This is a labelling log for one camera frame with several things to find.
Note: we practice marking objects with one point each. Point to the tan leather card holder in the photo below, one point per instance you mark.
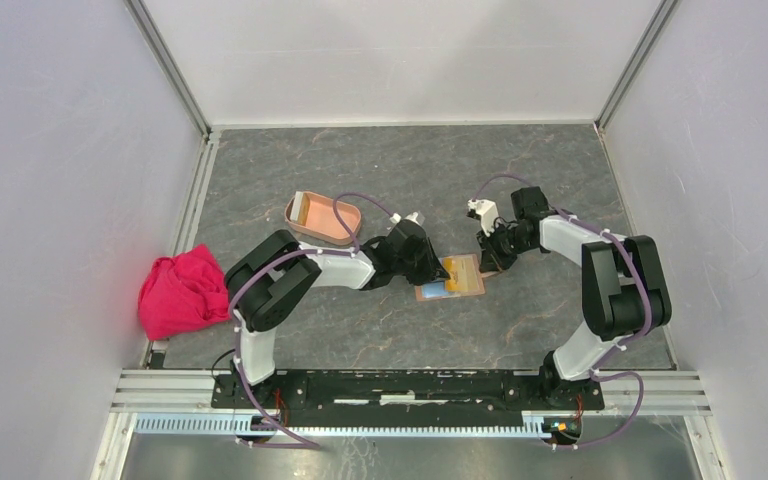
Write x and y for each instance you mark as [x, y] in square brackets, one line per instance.
[458, 294]

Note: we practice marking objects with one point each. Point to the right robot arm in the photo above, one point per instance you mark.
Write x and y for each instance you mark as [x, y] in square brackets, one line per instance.
[624, 294]

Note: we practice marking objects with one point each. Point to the pink oval tray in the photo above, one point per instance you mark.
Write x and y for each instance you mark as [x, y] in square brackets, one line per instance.
[312, 214]

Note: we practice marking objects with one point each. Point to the orange credit card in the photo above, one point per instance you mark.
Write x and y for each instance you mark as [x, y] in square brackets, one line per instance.
[458, 281]
[470, 278]

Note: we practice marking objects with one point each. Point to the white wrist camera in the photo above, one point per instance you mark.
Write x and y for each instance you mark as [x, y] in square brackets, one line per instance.
[414, 218]
[485, 212]

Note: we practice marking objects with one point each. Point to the red crumpled cloth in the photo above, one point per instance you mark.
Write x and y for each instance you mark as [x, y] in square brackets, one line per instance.
[182, 294]

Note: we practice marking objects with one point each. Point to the white toothed cable duct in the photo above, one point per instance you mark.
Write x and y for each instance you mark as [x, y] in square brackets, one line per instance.
[247, 425]

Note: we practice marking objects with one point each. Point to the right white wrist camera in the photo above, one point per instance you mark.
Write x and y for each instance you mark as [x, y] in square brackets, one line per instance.
[485, 212]

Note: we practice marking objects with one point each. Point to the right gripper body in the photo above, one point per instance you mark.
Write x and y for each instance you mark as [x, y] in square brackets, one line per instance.
[508, 240]

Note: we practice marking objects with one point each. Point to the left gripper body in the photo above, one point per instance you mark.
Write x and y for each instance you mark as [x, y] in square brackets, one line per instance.
[416, 268]

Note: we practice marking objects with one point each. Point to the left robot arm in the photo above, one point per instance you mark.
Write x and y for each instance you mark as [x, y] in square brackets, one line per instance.
[267, 284]

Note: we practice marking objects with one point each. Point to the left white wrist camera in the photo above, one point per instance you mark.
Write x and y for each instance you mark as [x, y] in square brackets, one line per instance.
[414, 218]

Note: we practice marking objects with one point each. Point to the blue credit card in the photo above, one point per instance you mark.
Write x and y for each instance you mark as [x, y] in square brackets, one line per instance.
[431, 291]

